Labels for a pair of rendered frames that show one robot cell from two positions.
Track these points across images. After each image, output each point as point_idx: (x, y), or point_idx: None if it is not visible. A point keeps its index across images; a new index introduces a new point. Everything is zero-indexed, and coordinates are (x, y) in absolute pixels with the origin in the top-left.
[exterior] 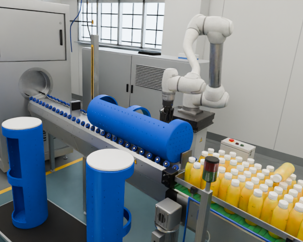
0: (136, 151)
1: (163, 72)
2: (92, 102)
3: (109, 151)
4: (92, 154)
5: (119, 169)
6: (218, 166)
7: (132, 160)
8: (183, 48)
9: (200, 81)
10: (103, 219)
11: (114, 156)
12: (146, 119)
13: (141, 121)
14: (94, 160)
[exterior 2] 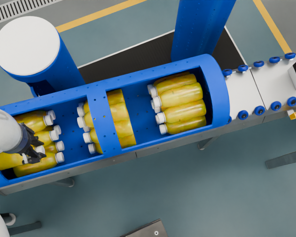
0: None
1: None
2: (202, 56)
3: (48, 51)
4: (48, 27)
5: None
6: None
7: (4, 68)
8: None
9: None
10: None
11: (27, 51)
12: (37, 102)
13: (46, 96)
14: (31, 24)
